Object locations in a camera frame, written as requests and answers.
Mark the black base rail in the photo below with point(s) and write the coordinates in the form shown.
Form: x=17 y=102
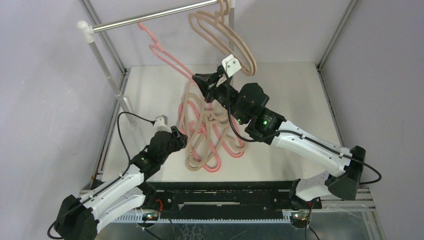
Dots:
x=229 y=201

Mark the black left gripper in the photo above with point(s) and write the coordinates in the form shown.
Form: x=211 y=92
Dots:
x=179 y=139

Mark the aluminium frame post right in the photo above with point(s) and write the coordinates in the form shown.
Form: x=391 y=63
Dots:
x=349 y=11

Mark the pink hanger long bar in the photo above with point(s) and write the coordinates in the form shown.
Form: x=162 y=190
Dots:
x=215 y=139

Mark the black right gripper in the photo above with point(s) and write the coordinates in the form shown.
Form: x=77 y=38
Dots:
x=212 y=87

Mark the aluminium frame post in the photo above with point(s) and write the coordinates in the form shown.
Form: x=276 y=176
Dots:
x=104 y=36
x=349 y=11

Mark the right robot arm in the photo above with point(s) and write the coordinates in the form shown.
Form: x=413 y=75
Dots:
x=343 y=167

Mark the beige hanger large hook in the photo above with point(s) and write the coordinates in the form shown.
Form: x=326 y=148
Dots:
x=212 y=126

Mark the pink hanger top hook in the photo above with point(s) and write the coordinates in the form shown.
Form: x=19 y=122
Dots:
x=165 y=56

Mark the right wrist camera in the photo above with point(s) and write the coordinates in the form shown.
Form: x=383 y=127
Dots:
x=231 y=65

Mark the aluminium frame post left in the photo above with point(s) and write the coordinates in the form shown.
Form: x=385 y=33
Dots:
x=104 y=36

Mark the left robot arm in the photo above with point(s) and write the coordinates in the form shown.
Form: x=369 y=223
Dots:
x=83 y=217

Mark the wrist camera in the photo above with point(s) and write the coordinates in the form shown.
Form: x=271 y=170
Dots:
x=231 y=65
x=161 y=124

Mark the white clothes rack frame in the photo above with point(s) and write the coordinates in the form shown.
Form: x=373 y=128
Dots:
x=88 y=32

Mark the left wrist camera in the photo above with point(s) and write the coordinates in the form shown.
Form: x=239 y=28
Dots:
x=161 y=124

